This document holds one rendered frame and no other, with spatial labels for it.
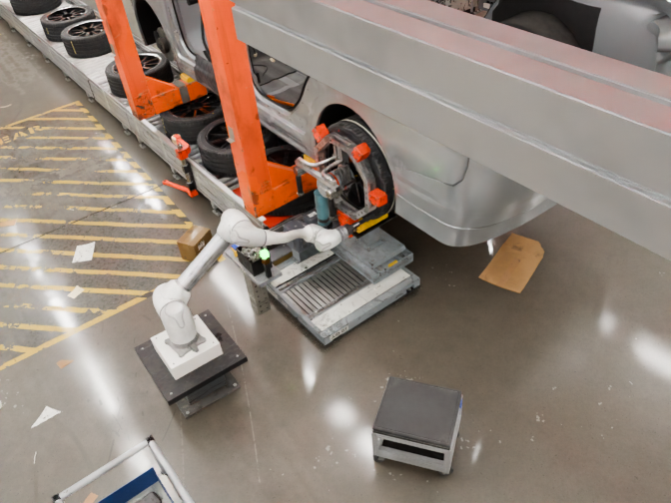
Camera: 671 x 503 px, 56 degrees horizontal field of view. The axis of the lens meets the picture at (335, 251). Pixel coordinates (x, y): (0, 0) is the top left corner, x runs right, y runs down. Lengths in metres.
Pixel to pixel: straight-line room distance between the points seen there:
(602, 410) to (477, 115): 3.37
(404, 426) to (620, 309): 1.82
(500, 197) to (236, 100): 1.63
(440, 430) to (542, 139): 2.76
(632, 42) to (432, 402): 2.60
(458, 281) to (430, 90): 3.84
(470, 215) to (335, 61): 2.67
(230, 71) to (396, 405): 2.07
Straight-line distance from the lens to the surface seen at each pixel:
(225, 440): 3.76
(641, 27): 4.51
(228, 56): 3.74
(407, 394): 3.38
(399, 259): 4.38
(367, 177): 3.73
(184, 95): 5.94
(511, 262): 4.63
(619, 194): 0.54
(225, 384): 3.97
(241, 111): 3.89
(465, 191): 3.28
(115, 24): 5.55
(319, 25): 0.76
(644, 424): 3.91
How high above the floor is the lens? 3.06
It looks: 40 degrees down
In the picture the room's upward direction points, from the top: 6 degrees counter-clockwise
